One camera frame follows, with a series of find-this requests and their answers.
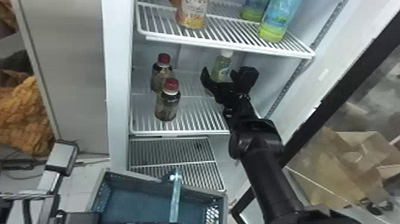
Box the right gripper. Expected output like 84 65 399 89
199 66 251 105

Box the green bottle with white cap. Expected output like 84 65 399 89
210 49 234 83

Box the dark bottle with red cap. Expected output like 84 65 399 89
150 52 174 94
154 77 182 122

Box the orange bottle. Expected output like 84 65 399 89
174 0 209 30

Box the green and blue bottle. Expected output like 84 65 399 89
257 0 302 43

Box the white fridge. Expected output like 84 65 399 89
11 0 349 195

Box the fridge door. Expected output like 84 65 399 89
229 0 400 224

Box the blue basket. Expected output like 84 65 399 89
86 169 229 224

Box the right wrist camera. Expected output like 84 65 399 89
238 66 260 95

